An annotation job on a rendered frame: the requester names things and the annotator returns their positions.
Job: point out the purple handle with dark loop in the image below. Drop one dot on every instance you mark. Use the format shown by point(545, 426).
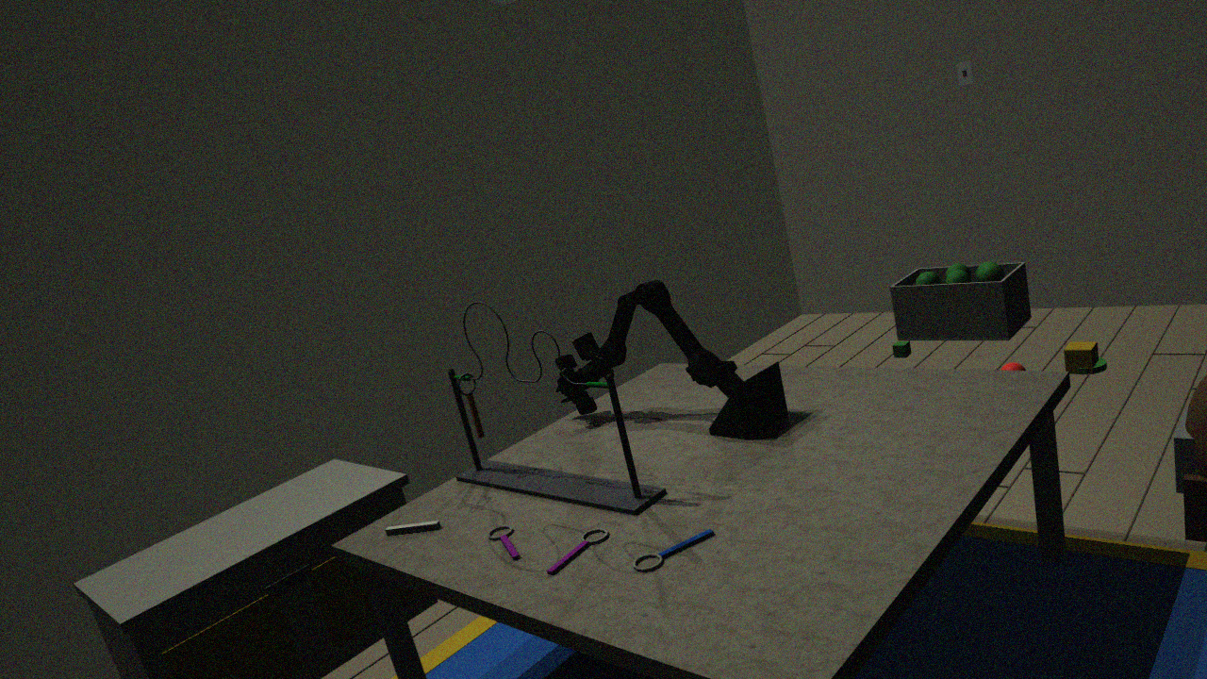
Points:
point(505, 540)
point(576, 551)

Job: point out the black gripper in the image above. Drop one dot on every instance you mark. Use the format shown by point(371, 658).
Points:
point(584, 404)

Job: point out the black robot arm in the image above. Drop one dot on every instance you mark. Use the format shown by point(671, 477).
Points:
point(703, 366)

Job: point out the grey loop with blue handle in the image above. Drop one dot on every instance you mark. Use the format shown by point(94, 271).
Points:
point(683, 545)

